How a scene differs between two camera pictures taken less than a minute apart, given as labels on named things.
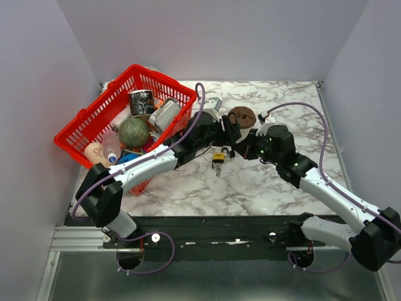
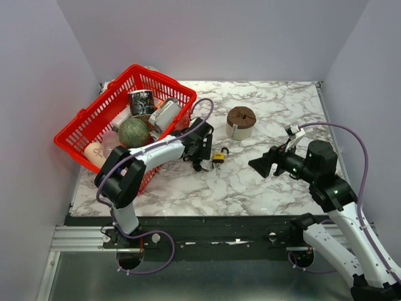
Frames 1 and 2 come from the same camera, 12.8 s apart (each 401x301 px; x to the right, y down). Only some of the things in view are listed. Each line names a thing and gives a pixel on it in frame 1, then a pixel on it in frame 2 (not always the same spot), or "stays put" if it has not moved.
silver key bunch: (218, 170) stays put
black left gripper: (225, 138) -> (203, 153)
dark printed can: (141, 102) stays put
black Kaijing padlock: (235, 128) -> (196, 164)
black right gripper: (246, 146) -> (277, 155)
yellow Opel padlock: (219, 157) stays put
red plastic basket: (87, 127) stays put
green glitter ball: (133, 132) stays put
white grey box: (161, 118) stays put
